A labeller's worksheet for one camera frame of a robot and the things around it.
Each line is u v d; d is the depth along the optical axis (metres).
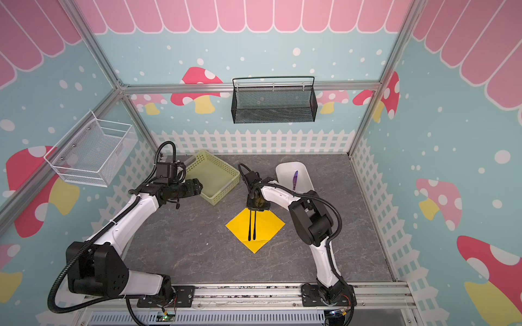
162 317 0.73
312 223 0.53
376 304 0.73
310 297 0.74
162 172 0.65
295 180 1.09
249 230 0.92
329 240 0.54
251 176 0.79
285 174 1.09
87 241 0.44
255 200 0.83
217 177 1.09
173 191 0.70
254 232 0.91
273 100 0.94
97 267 0.41
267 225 0.92
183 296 0.74
